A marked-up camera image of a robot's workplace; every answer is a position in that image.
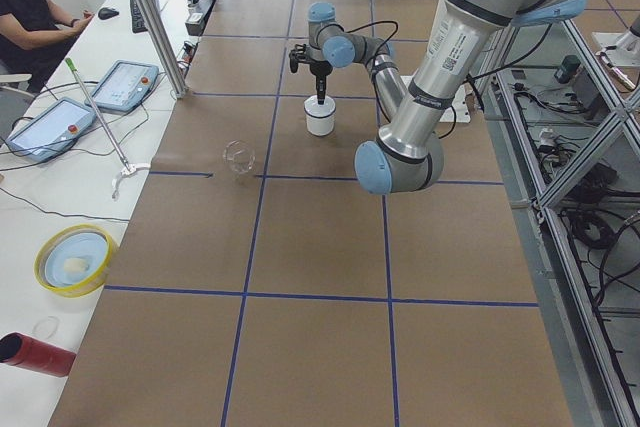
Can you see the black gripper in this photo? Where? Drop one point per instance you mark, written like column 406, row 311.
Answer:
column 318, row 68

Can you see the white enamel cup lid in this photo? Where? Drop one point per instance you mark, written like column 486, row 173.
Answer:
column 319, row 109

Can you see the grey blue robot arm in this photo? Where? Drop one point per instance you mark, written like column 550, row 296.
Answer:
column 406, row 154

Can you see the white enamel cup blue rim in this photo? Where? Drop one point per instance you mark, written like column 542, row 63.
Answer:
column 320, row 127

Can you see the black keyboard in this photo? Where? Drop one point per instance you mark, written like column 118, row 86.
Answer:
column 138, row 24

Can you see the far teach pendant tablet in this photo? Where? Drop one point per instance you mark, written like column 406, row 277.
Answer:
column 124, row 86

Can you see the teach pendant tablet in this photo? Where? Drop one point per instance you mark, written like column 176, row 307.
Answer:
column 52, row 132
column 124, row 86

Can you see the silver reacher grabber stick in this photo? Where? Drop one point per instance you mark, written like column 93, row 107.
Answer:
column 128, row 169

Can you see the black computer mouse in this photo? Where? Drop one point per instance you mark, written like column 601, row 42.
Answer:
column 106, row 13

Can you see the green black power adapter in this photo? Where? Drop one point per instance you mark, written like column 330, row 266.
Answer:
column 567, row 69

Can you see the near teach pendant tablet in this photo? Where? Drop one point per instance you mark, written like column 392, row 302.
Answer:
column 52, row 132

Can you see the light blue bowl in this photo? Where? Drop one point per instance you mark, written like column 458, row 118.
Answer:
column 89, row 245

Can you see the person in black shirt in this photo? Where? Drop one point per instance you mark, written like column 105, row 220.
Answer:
column 36, row 36

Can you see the yellow tape roll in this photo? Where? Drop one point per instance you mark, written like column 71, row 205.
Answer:
column 84, row 287

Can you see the white food piece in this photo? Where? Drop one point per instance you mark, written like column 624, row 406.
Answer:
column 76, row 265

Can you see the red cylinder tube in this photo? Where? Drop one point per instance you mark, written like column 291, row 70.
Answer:
column 25, row 352

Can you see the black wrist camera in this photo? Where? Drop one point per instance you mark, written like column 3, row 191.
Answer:
column 297, row 56

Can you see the aluminium frame post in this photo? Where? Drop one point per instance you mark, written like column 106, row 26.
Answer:
column 162, row 46

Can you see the aluminium frame rail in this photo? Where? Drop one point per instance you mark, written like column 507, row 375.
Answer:
column 572, row 152

